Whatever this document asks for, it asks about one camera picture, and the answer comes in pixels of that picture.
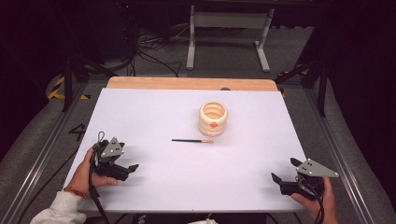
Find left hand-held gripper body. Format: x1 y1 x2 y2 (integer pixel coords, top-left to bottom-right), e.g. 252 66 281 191
92 136 130 182

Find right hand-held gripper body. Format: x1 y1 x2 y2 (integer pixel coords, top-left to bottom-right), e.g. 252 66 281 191
279 158 340 201

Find black brush pen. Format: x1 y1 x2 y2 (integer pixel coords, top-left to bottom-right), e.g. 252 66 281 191
171 138 215 145

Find cream ribbed pen holder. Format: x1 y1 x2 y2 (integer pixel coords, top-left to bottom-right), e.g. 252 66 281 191
198 101 229 138

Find person's right hand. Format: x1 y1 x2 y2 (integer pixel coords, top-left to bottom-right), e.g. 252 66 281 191
290 177 339 224

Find person's left hand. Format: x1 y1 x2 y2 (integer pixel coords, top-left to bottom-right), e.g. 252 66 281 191
67 147 120 197

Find white table mat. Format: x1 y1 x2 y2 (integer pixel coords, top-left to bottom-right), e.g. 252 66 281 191
64 87 307 214

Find black tripod stand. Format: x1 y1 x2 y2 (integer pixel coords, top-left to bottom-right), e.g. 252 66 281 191
61 50 110 114
274 59 329 118

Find yellow black floor tape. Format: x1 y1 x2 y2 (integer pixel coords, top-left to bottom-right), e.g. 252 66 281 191
47 76 92 101

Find wooden table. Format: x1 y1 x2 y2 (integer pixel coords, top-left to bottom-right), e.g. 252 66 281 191
106 76 279 92

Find grey metal stand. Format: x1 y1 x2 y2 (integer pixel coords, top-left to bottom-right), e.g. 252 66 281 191
186 4 276 74

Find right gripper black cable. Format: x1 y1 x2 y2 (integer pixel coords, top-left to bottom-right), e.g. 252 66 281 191
295 175 327 224

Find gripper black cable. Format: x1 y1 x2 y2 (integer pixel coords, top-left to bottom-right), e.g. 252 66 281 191
88 131 110 224
295 175 327 224

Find aluminium floor rail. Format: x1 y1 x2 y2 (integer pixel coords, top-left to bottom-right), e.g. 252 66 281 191
303 88 376 224
0 82 90 224

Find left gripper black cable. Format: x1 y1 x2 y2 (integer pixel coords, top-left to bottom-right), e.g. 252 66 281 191
88 131 110 224

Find red bead bracelet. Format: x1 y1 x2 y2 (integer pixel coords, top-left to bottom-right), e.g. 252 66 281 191
63 186 89 201

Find thin black floor cable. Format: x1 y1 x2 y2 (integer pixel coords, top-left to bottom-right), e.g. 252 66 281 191
17 148 79 224

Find black floor cables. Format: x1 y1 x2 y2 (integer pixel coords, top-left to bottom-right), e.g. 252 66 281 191
130 24 188 78

